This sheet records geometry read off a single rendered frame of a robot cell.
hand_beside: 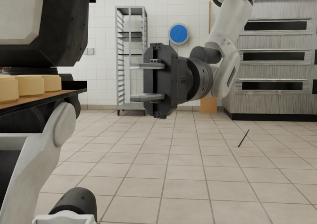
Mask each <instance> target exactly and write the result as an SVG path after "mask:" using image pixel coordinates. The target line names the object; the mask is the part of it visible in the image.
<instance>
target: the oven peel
mask: <svg viewBox="0 0 317 224"><path fill-rule="evenodd" d="M209 34H210V1H209ZM200 113H210V114H216V113H217V98H216V97H210V98H209V97H203V98H202V99H200Z"/></svg>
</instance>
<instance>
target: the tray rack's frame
mask: <svg viewBox="0 0 317 224"><path fill-rule="evenodd" d="M117 9H118V10H119V11H120V12H121V13H122V15H123V16H129V64H130V63H131V16H142V43H143V55H144V53H145V32H144V13H145V15H147V11H146V9H145V6H115V32H116V80H117V111H118V109H119V113H120V109H145V108H144V106H143V103H132V102H131V101H130V103H123V104H121V105H120V106H119V103H118V102H119V98H118V96H119V95H118V60H117V59H118V55H117V54H118V49H117V48H118V45H117ZM141 10H142V11H141ZM130 95H132V76H131V69H130Z"/></svg>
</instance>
